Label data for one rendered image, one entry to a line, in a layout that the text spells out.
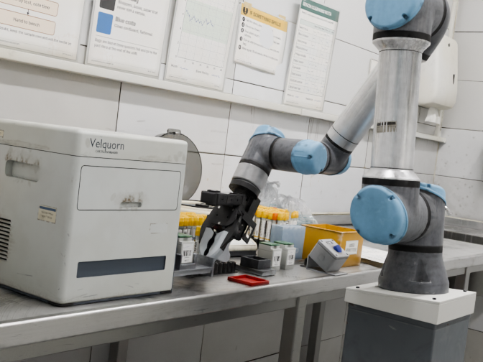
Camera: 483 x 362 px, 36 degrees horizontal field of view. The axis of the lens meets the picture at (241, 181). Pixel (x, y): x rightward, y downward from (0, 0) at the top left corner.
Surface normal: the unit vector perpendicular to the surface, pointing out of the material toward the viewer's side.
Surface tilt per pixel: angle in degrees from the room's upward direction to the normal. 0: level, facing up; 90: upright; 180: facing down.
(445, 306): 90
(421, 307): 90
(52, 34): 95
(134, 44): 93
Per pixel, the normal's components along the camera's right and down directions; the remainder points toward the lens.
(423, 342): -0.60, -0.03
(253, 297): 0.80, 0.13
